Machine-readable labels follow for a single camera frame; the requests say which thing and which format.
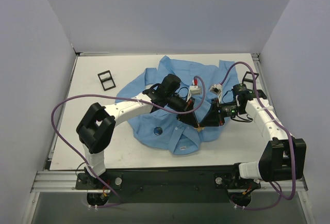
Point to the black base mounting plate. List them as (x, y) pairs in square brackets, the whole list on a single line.
[(200, 184)]

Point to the black rectangular frame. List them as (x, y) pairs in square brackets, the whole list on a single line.
[(107, 81), (249, 76)]

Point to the aluminium front rail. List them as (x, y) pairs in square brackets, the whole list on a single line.
[(67, 181)]

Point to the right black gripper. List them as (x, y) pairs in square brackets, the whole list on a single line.
[(216, 113)]

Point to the left black rectangular frame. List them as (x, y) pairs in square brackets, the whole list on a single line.
[(107, 81)]

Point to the blue button-up shirt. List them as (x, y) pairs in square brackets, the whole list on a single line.
[(177, 137)]

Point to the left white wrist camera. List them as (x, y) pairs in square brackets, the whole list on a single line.
[(194, 89)]

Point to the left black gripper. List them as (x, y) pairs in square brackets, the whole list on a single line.
[(189, 109)]

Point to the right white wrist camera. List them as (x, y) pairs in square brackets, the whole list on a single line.
[(217, 89)]

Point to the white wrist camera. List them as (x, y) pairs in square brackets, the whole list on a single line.
[(194, 89), (217, 89)]

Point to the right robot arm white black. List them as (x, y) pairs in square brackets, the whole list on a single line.
[(283, 157)]

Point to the right black rectangular frame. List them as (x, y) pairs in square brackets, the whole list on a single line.
[(249, 76)]

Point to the red maple leaf brooch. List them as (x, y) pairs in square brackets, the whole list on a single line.
[(199, 128)]

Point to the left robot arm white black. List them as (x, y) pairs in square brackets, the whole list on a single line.
[(96, 128)]

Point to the round blue badge pin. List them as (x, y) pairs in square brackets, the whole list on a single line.
[(158, 131)]

